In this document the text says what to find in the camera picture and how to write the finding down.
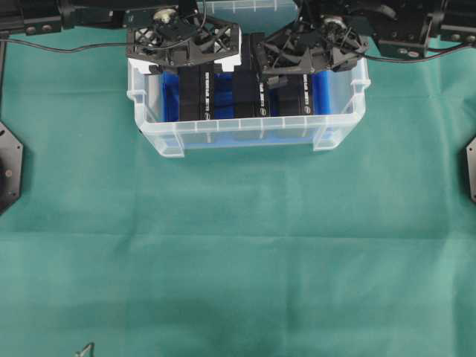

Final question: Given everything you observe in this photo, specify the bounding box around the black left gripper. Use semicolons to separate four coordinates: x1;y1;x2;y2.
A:
125;7;242;68

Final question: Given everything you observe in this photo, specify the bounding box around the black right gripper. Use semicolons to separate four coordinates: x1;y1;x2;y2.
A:
253;16;369;74

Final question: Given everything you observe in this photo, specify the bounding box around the black realsense box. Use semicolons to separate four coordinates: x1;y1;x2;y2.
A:
232;34;269;118
277;74;315;116
178;63;214;122

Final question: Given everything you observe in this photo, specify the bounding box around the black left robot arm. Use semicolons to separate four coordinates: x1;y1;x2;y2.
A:
1;1;242;71

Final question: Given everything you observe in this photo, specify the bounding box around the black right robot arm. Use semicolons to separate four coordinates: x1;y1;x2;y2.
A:
250;1;475;77

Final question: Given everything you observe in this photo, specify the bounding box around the clear plastic storage case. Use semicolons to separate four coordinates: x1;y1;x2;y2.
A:
127;1;370;158

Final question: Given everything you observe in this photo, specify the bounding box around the green table cloth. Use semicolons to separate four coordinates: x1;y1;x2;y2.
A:
1;44;475;356

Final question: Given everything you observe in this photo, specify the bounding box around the small grey metal object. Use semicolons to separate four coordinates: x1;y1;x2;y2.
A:
74;341;95;357

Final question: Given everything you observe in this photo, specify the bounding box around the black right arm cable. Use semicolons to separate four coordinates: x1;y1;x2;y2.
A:
362;35;476;65

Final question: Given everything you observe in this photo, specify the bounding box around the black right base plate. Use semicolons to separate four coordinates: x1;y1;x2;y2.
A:
466;137;476;203

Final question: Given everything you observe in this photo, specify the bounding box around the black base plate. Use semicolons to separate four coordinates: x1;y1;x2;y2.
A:
466;137;476;203
0;123;23;214

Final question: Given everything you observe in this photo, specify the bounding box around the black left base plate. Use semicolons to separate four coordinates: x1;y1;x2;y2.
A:
0;123;23;214

